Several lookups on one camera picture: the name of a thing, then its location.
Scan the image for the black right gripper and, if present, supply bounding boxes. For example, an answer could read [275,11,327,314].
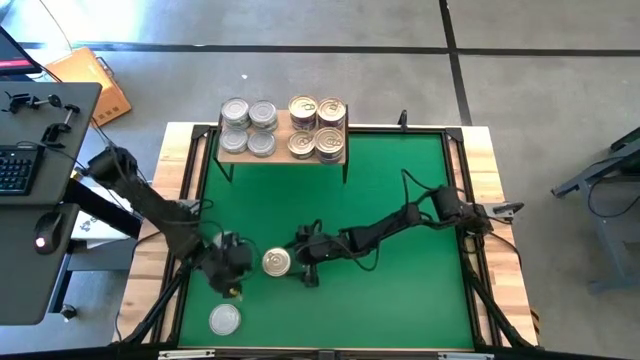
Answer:
[289,220,351,289]

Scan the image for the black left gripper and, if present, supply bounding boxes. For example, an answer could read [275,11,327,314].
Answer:
[202,234,255,301]

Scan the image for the blue-label can with pull tab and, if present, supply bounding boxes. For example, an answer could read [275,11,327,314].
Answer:
[261,246,292,278]
[286,130,317,160]
[287,94,319,124]

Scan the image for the wooden shelf with black legs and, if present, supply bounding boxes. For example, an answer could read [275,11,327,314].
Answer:
[212,103,351,185]

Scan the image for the black diagonal strut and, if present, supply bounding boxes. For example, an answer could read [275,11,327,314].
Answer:
[462,259,534,350]
[117,249,194,349]

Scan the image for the green table mat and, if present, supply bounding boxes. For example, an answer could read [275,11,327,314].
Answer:
[178,130,475,350]

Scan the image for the white printed box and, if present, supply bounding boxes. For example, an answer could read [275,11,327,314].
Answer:
[69,209,139,251]

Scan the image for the black desk support beam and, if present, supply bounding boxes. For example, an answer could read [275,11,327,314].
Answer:
[62,177,146,240]

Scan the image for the black mouse with light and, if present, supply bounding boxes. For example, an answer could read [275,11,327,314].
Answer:
[31,211,65,258]

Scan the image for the dark grey desk top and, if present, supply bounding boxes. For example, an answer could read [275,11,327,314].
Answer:
[0,81,103,207]
[0,202,81,327]

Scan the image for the black C-clamp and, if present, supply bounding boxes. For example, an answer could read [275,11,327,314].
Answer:
[39,103,82,150]

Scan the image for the black backlit keyboard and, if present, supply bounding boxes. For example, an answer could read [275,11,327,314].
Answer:
[0,143,45,197]

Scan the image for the orange box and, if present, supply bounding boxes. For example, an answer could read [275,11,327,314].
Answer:
[43,46,133,129]

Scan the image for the small black clamp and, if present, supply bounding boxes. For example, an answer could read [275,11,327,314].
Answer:
[1,91,63,115]

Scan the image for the black monitor with red screen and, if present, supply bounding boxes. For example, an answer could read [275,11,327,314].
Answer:
[0,25,42,77]

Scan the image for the blue-grey metal stand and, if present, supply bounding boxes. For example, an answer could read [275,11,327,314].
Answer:
[551,124,640,295]

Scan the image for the white metal bracket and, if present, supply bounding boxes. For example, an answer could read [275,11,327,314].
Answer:
[157,349,216,360]

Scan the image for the black aluminium table frame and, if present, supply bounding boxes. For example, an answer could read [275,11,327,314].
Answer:
[152,122,501,351]

